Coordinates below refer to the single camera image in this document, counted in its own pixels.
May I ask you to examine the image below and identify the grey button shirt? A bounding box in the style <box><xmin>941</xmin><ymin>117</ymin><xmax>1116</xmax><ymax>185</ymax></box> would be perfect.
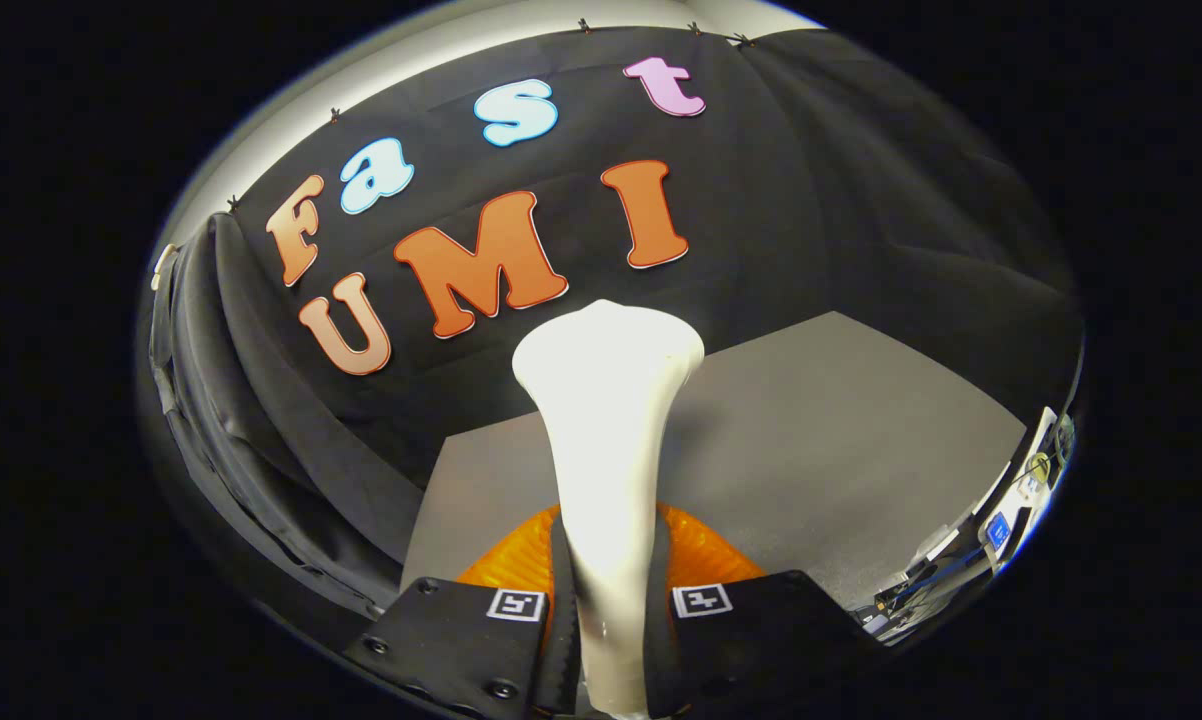
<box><xmin>147</xmin><ymin>212</ymin><xmax>430</xmax><ymax>619</ymax></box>

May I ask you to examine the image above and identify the grey cabinet with dark top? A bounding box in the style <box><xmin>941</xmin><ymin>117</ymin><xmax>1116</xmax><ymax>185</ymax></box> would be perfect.
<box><xmin>401</xmin><ymin>310</ymin><xmax>1027</xmax><ymax>611</ymax></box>

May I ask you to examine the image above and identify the white table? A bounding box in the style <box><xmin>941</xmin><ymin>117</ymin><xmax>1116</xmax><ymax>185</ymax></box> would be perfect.
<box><xmin>866</xmin><ymin>405</ymin><xmax>1074</xmax><ymax>641</ymax></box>

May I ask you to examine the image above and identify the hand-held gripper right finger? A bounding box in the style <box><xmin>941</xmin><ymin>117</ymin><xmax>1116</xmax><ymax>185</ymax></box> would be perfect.
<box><xmin>644</xmin><ymin>503</ymin><xmax>887</xmax><ymax>719</ymax></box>

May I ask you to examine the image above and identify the white garment steamer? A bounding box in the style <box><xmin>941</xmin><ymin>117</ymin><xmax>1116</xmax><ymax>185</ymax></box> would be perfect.
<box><xmin>511</xmin><ymin>298</ymin><xmax>707</xmax><ymax>720</ymax></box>

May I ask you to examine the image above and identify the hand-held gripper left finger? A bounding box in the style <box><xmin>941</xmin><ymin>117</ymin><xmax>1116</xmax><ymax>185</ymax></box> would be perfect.
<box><xmin>344</xmin><ymin>503</ymin><xmax>584</xmax><ymax>719</ymax></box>

